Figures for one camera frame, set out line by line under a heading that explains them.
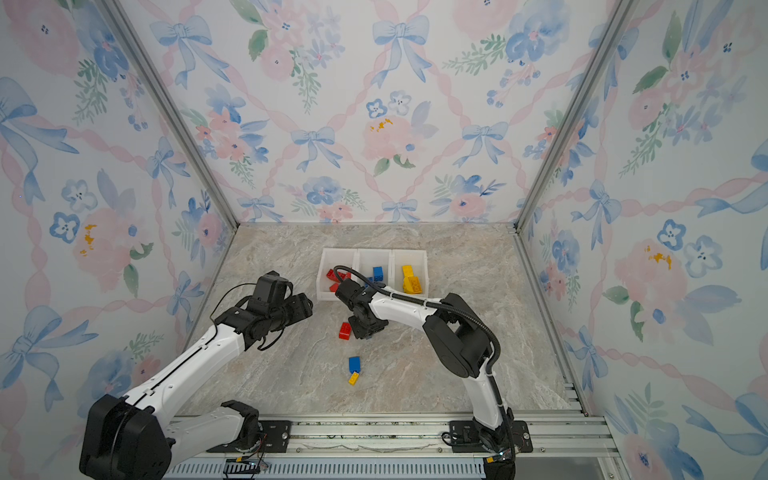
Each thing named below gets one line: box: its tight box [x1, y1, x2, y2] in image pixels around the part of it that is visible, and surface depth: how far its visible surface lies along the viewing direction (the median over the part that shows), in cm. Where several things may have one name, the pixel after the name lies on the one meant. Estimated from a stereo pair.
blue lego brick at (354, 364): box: [349, 356, 361, 374], surface depth 87 cm
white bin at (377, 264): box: [352, 248, 395, 288], surface depth 105 cm
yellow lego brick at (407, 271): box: [402, 265, 414, 283], surface depth 106 cm
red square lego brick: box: [338, 322, 352, 341], surface depth 92 cm
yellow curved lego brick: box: [411, 276, 423, 294], surface depth 103 cm
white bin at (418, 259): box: [390, 249, 429, 299], surface depth 105 cm
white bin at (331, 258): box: [316, 248, 358, 301], surface depth 105 cm
